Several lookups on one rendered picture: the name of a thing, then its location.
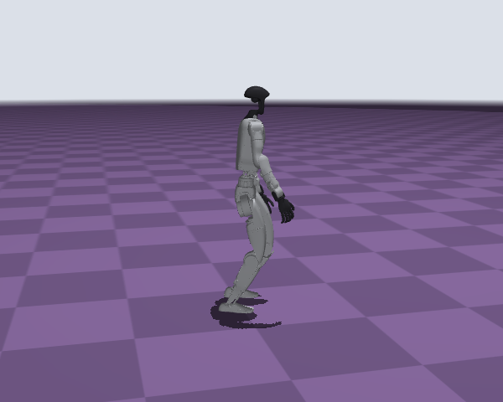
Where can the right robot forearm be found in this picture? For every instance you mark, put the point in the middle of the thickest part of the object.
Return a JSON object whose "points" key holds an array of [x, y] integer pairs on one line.
{"points": [[267, 175]]}

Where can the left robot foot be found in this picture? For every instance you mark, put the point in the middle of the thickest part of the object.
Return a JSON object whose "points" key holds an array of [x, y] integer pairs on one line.
{"points": [[245, 294]]}

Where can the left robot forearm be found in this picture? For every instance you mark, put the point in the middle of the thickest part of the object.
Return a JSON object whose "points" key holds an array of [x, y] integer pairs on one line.
{"points": [[256, 181]]}

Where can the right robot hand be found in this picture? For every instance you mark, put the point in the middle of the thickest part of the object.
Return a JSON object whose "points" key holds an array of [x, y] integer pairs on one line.
{"points": [[285, 208]]}

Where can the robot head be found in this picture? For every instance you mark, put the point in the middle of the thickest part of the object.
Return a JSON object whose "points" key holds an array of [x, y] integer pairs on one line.
{"points": [[257, 94]]}

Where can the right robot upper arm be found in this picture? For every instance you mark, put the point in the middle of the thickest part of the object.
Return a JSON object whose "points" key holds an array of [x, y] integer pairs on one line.
{"points": [[255, 130]]}

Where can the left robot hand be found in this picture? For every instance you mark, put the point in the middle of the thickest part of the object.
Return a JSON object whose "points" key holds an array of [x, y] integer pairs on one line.
{"points": [[266, 199]]}

